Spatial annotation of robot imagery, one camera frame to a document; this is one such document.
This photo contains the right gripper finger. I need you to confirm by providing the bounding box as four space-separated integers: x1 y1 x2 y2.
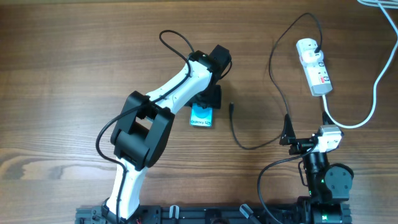
279 114 296 145
322 111 333 125

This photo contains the teal screen smartphone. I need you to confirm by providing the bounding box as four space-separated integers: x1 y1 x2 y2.
190 104 213 128

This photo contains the white power strip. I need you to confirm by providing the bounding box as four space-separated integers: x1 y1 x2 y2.
296 38 333 96

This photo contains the black charging cable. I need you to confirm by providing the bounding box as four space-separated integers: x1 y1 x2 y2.
229 12 323 151

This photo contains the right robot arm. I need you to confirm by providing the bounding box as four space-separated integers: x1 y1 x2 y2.
279 113 354 224

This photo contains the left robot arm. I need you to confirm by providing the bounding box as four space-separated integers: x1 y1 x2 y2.
101 45 232 223

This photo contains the white charger adapter plug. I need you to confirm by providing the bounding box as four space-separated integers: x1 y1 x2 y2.
299 50 324 67

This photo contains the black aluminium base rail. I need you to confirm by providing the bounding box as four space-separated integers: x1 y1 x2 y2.
75 203 352 224

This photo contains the white power strip cord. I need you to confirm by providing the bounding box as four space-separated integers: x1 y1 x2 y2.
322 2 398 129

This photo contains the white cables top corner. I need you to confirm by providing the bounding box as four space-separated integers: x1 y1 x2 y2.
356 0 398 9

